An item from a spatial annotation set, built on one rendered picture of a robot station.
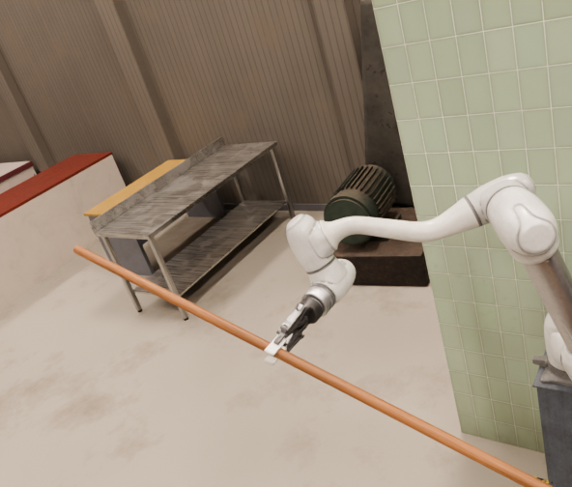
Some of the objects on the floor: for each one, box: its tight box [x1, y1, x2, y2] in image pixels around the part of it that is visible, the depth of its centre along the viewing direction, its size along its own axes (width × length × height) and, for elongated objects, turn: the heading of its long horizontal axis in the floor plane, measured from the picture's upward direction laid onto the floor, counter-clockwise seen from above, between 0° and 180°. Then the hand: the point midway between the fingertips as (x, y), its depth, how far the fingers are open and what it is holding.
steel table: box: [89, 136, 296, 321], centre depth 570 cm, size 72×189×98 cm, turn 175°
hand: (275, 350), depth 162 cm, fingers closed on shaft, 3 cm apart
